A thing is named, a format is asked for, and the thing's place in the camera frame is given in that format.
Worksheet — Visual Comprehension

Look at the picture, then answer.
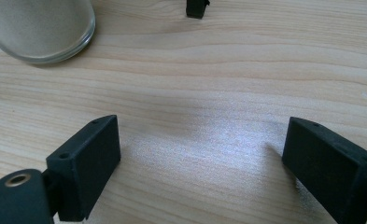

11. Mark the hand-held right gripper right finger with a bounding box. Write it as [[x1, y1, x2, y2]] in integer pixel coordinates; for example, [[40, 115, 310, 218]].
[[281, 116, 367, 224]]

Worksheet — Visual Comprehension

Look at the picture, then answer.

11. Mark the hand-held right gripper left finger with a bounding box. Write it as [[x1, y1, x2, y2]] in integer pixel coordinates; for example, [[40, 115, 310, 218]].
[[45, 114, 122, 223]]

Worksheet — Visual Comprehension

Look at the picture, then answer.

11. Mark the black shelf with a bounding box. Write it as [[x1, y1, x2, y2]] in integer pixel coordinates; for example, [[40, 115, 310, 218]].
[[185, 0, 211, 20]]

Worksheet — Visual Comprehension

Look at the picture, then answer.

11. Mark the white glass jar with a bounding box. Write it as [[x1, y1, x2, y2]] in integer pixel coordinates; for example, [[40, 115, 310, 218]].
[[0, 0, 96, 65]]

